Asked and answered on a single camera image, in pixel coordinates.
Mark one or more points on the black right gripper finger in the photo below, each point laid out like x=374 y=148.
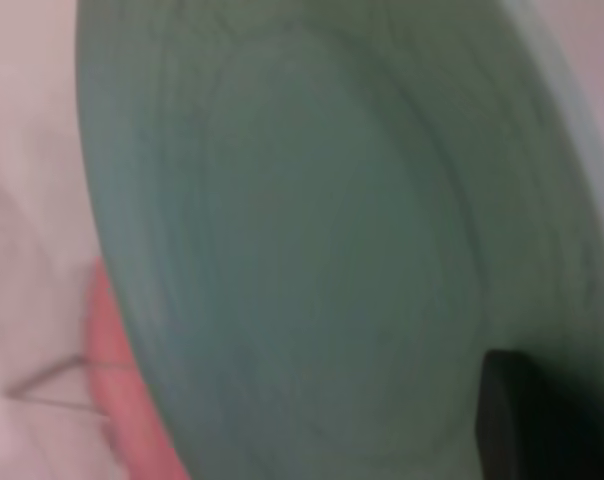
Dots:
x=547 y=425

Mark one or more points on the green plate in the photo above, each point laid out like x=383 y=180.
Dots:
x=307 y=225

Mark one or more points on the pink plate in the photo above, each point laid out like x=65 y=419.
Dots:
x=117 y=390

